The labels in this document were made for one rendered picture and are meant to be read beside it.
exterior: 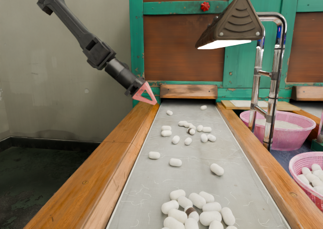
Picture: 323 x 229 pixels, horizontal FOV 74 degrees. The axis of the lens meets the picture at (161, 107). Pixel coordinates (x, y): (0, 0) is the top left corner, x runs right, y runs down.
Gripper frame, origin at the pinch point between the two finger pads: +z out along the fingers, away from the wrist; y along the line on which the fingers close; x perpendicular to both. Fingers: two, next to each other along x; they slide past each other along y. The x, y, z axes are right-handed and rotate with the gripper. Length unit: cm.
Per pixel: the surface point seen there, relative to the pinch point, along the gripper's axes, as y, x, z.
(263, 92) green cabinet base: 45, -31, 41
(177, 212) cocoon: -40.8, 1.6, 14.5
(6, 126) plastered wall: 133, 163, -103
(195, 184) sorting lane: -29.1, 0.6, 18.2
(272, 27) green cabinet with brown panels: 46, -56, 21
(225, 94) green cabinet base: 45, -17, 27
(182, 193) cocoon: -35.0, 1.3, 15.2
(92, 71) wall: 130, 50, -62
